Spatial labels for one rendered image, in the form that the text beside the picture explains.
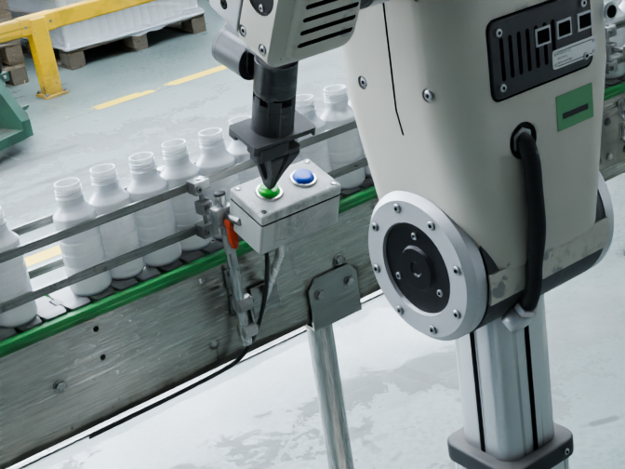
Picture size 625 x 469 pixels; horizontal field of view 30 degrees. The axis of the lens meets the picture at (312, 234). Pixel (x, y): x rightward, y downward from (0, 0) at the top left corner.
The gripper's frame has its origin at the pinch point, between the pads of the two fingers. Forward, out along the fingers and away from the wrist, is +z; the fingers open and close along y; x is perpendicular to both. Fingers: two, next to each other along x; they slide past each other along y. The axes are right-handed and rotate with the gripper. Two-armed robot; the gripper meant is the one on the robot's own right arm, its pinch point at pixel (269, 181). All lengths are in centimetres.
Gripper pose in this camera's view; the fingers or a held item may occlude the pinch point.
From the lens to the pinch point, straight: 161.0
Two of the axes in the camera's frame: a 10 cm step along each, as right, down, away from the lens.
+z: -0.7, 7.8, 6.2
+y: -7.9, 3.4, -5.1
